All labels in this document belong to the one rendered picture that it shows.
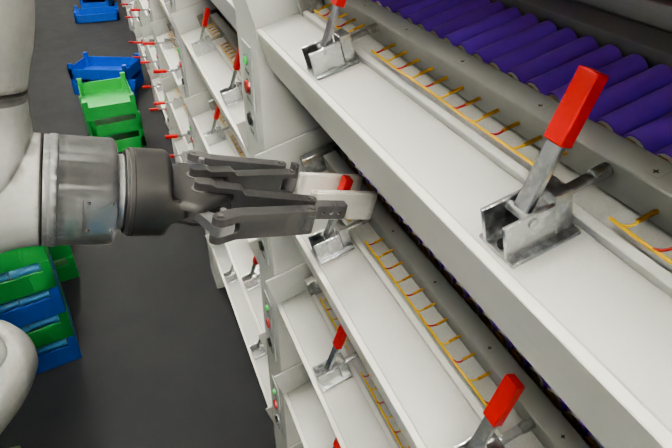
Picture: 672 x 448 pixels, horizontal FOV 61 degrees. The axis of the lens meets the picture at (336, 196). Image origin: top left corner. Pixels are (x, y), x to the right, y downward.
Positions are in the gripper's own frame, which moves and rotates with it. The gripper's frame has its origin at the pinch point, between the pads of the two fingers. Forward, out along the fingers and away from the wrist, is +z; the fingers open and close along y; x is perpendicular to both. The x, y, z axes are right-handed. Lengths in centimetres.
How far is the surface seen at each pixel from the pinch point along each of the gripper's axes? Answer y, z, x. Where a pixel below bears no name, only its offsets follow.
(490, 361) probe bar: 21.5, 4.5, -1.9
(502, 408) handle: 27.1, 0.2, 0.3
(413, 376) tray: 18.0, 1.2, -6.5
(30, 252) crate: -73, -30, -57
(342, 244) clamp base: 0.7, 1.9, -5.4
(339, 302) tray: 7.2, -0.6, -7.6
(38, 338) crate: -72, -28, -82
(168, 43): -139, 6, -24
